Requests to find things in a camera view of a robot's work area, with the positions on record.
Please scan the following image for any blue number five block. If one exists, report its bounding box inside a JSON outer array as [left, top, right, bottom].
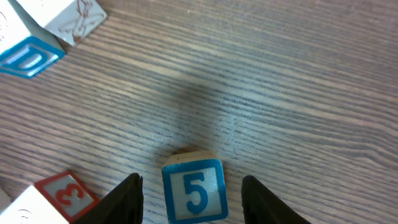
[[162, 151, 229, 224]]

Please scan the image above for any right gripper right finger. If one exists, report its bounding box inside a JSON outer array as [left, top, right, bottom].
[[241, 175, 310, 224]]

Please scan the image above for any top right wooden block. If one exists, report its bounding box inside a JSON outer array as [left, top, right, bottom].
[[17, 0, 108, 46]]

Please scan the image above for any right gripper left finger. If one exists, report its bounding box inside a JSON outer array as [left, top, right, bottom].
[[73, 173, 144, 224]]

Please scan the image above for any wooden block green seven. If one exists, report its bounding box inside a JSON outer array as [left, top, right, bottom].
[[0, 170, 100, 224]]

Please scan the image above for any wooden block round picture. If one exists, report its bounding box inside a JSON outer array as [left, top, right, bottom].
[[1, 0, 65, 78]]

